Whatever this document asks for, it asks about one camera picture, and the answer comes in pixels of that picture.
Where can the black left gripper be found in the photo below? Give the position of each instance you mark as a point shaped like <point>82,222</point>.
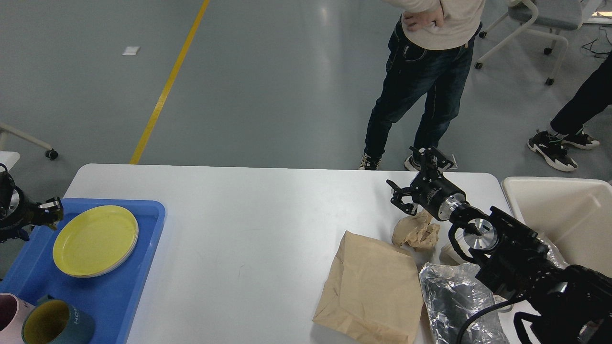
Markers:
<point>22,213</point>

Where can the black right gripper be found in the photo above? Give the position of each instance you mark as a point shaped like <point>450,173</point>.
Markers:
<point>430,188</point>

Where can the yellow plastic plate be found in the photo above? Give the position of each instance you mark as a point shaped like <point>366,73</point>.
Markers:
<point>102,219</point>

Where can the pink mug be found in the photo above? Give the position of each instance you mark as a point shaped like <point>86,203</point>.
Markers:
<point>13,313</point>

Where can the dark teal mug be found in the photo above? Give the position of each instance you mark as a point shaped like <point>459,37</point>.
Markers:
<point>54,321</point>

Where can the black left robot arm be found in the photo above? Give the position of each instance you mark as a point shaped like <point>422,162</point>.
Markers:
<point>7,187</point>

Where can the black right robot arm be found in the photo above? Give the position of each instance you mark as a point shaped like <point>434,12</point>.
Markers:
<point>573,304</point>

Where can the crumpled brown paper ball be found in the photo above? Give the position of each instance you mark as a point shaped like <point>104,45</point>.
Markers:
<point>416,231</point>

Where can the blue plastic tray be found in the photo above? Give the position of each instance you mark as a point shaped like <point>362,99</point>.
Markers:
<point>111,299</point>

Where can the pink plate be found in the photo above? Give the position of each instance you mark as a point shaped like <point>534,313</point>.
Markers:
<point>86,254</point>

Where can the silver foil bag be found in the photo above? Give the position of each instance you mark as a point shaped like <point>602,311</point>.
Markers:
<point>452,294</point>

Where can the brown paper bag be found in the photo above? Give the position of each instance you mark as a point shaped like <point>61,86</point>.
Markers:
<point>372,293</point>

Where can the person in beige sweater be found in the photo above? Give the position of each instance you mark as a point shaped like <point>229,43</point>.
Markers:
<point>431,51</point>

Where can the beige plastic bin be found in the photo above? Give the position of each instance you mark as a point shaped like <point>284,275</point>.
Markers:
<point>574,213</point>

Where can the person in black trousers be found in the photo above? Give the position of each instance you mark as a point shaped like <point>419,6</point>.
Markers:
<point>567,127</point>

